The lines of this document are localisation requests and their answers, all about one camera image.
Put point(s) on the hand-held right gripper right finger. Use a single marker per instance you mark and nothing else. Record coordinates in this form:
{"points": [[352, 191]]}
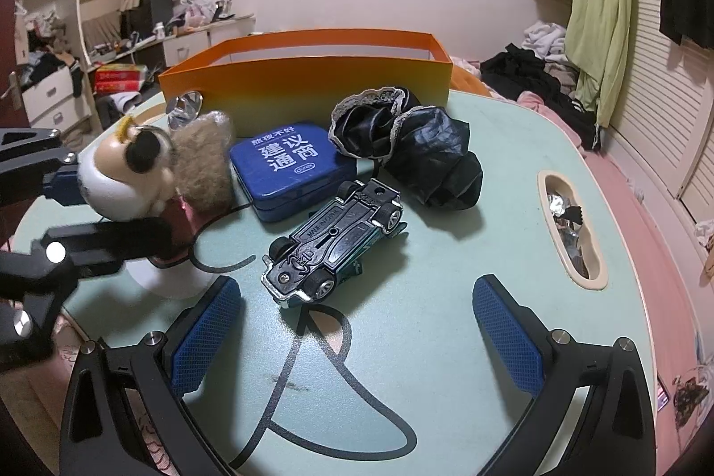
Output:
{"points": [[507, 336]]}

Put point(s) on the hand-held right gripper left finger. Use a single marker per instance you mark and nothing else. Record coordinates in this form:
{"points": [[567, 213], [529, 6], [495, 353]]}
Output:
{"points": [[206, 336]]}

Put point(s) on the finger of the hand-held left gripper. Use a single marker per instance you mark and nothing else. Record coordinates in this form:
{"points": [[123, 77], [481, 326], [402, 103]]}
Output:
{"points": [[111, 242], [61, 186]]}

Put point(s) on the doll figurine with white base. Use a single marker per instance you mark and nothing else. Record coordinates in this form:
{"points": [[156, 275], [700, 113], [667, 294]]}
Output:
{"points": [[111, 186]]}

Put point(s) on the toy car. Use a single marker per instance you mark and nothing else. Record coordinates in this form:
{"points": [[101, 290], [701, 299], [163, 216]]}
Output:
{"points": [[334, 242]]}

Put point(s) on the black plastic bag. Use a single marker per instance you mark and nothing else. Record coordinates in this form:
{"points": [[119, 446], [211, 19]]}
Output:
{"points": [[440, 158]]}

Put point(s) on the blue tin box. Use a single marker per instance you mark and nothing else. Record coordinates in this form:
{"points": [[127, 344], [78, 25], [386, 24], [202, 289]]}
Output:
{"points": [[290, 163]]}

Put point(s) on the black lace-trimmed satin cloth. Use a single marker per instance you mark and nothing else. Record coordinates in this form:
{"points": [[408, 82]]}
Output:
{"points": [[362, 124]]}

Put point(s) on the orange cardboard box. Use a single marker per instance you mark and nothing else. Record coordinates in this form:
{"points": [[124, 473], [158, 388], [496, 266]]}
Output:
{"points": [[307, 74]]}

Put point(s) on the cartoon printed desktop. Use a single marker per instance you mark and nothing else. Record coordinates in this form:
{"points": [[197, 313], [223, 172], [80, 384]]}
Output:
{"points": [[424, 286]]}

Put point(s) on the white drawer cabinet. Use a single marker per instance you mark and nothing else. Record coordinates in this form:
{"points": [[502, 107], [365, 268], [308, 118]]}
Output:
{"points": [[53, 97]]}

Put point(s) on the red box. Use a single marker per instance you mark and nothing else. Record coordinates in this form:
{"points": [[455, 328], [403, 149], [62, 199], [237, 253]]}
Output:
{"points": [[120, 77]]}

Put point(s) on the crumpled foil wrappers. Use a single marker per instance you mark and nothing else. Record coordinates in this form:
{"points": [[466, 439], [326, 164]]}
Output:
{"points": [[566, 225]]}

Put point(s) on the dark red door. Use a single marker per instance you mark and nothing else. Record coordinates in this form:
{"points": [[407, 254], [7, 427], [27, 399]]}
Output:
{"points": [[8, 63]]}

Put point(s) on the pink bed sheet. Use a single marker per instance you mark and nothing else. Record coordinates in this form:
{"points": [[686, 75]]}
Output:
{"points": [[641, 242]]}

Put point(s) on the dark tangled bundle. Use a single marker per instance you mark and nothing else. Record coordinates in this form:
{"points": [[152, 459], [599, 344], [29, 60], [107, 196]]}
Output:
{"points": [[689, 392]]}

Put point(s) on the cluttered white desk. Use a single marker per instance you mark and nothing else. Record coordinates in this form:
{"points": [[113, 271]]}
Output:
{"points": [[206, 35]]}

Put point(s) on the orange pillow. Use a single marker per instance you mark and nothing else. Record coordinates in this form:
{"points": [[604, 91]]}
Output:
{"points": [[468, 83]]}

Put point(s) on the pile of black clothes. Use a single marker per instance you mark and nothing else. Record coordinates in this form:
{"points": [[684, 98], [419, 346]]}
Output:
{"points": [[530, 74]]}

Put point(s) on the white louvered doors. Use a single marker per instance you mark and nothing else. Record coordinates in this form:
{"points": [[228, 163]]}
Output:
{"points": [[658, 119]]}

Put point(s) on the pile of white clothes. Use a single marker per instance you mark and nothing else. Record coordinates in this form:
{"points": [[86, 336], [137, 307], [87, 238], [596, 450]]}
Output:
{"points": [[546, 41]]}

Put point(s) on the green hanging garment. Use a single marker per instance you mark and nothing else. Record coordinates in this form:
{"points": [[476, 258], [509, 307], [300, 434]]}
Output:
{"points": [[602, 7]]}

